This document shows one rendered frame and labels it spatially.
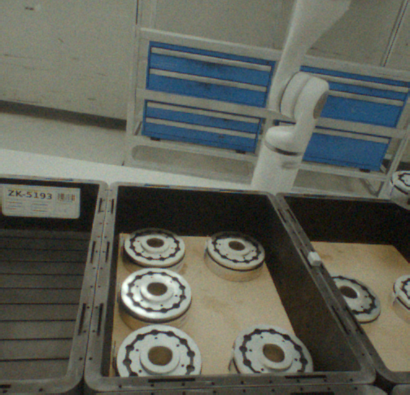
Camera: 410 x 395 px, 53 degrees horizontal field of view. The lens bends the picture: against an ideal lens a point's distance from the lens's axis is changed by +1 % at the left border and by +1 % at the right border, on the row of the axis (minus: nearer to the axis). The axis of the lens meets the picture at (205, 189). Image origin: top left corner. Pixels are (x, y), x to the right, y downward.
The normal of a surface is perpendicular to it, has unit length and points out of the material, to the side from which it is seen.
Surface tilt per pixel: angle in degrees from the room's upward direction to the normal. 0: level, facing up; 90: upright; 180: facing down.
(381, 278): 0
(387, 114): 90
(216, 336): 0
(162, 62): 90
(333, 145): 90
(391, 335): 0
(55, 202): 90
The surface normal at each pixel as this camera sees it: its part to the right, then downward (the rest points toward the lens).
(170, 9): -0.03, 0.47
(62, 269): 0.15, -0.87
